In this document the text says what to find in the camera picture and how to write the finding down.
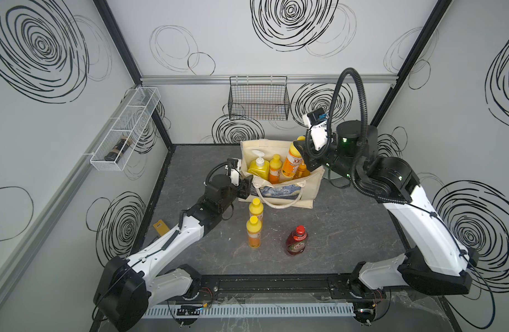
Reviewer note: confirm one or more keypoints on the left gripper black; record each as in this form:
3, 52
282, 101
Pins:
244, 189

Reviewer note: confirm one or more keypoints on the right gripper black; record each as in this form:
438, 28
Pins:
308, 154

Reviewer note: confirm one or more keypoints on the yellow pump dish soap bottle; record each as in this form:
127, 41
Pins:
259, 166

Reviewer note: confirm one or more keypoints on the canvas starry night tote bag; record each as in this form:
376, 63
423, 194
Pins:
279, 190

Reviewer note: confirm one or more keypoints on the tall orange dish soap bottle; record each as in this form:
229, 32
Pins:
302, 172

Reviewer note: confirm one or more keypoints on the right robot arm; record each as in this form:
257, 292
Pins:
438, 263

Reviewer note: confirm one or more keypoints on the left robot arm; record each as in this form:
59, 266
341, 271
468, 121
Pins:
129, 286

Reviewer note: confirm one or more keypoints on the yellow tag object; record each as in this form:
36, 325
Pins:
161, 228

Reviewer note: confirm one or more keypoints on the dark item in shelf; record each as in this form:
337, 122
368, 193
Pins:
118, 149

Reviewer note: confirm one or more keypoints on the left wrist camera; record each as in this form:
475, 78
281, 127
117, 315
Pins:
233, 170

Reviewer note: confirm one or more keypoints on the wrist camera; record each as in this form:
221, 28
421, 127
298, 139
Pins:
317, 121
233, 170

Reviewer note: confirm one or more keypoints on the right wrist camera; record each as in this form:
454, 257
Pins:
317, 121

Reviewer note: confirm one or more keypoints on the black wire wall basket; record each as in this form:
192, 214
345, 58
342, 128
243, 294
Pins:
258, 98

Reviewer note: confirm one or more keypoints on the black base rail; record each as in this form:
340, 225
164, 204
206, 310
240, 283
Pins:
279, 284

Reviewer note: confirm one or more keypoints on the grey slotted cable duct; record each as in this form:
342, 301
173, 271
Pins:
285, 310

